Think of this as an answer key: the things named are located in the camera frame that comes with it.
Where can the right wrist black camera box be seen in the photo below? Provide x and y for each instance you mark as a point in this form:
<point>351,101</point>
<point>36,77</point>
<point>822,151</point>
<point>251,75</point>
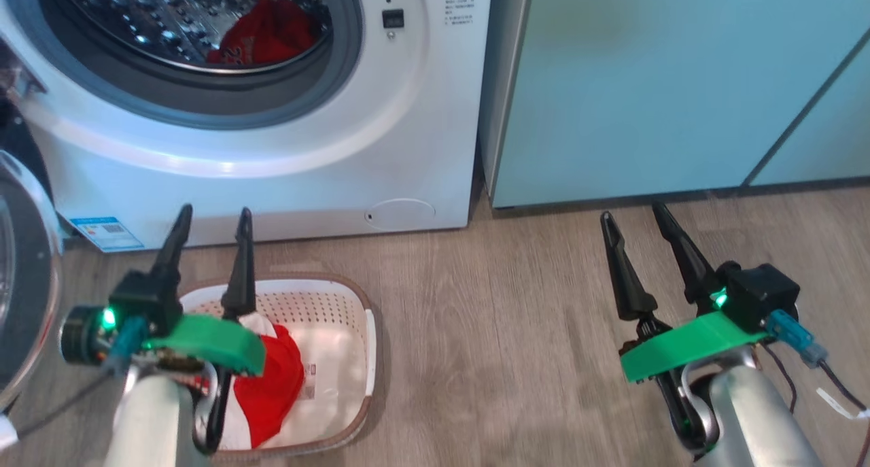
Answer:
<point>764,293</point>

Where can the pale teal cabinet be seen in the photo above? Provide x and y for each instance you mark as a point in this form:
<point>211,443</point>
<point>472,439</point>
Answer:
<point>646,79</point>

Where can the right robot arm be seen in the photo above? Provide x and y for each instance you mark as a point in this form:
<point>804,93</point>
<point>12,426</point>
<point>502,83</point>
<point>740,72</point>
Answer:
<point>754,419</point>

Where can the blue energy label sticker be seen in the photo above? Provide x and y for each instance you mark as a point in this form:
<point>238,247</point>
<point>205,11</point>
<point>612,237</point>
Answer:
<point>105,232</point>

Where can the white perforated laundry basket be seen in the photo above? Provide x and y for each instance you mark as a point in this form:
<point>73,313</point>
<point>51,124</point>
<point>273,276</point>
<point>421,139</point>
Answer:
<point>340,358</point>

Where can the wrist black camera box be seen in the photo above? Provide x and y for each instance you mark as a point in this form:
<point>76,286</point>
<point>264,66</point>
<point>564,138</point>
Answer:
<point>764,293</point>
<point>143,297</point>

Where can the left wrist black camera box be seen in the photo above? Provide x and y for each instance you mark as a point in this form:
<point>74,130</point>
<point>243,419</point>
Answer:
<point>143,297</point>

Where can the red and white garment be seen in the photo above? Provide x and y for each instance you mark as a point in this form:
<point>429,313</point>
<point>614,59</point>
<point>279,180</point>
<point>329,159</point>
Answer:
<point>272,385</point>

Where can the red garment with print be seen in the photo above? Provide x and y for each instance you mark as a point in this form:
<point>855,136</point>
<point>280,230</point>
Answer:
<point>272,35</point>

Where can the white washing machine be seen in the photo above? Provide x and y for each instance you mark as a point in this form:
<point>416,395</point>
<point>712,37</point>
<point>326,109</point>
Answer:
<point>306,181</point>

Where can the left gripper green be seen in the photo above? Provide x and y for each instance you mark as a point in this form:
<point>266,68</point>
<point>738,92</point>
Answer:
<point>211,341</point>

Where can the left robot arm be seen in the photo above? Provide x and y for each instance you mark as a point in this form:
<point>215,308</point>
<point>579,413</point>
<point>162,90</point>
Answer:
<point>149,419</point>

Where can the barcode sticker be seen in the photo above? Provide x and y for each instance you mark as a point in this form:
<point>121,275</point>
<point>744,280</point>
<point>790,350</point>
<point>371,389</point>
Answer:
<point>309,378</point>

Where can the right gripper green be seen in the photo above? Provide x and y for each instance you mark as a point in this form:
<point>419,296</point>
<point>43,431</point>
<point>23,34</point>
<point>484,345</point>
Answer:
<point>686,348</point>

